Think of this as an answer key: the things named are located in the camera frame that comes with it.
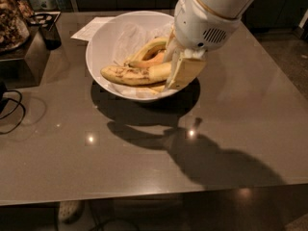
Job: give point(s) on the glass jar with snacks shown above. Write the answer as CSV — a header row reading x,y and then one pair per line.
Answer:
x,y
13,28

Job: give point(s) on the white paper sheet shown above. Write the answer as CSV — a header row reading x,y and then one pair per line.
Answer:
x,y
88,31

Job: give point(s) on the dark cup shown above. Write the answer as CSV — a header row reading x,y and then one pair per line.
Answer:
x,y
51,38

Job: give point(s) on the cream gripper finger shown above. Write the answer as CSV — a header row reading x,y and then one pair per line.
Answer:
x,y
193,66

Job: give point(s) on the white bowl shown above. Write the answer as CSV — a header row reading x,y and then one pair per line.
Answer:
x,y
101,50

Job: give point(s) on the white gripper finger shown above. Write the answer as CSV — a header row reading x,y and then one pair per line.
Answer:
x,y
175,55

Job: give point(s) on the top yellow banana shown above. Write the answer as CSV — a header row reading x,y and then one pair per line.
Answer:
x,y
148,50

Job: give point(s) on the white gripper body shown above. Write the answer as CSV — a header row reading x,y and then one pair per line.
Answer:
x,y
199,25

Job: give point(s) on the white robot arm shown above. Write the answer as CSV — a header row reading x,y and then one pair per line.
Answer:
x,y
229,9

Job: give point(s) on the dark box stand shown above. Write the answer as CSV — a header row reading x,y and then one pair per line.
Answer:
x,y
24,67

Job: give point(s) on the spotted yellow banana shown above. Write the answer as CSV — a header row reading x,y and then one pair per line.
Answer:
x,y
134,76

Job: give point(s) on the middle orange banana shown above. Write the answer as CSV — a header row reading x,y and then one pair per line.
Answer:
x,y
157,59

